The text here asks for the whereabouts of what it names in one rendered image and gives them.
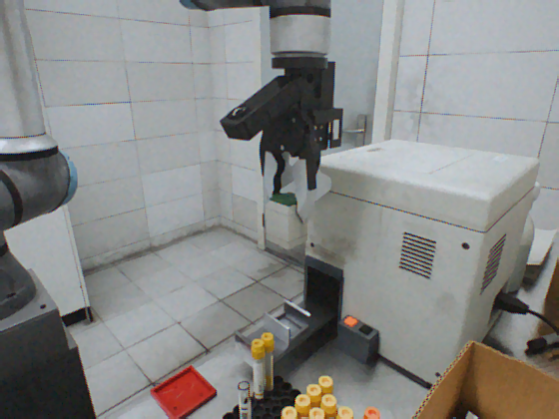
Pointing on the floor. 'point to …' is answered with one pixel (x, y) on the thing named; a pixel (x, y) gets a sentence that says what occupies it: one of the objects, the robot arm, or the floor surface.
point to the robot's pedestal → (49, 389)
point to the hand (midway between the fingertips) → (286, 210)
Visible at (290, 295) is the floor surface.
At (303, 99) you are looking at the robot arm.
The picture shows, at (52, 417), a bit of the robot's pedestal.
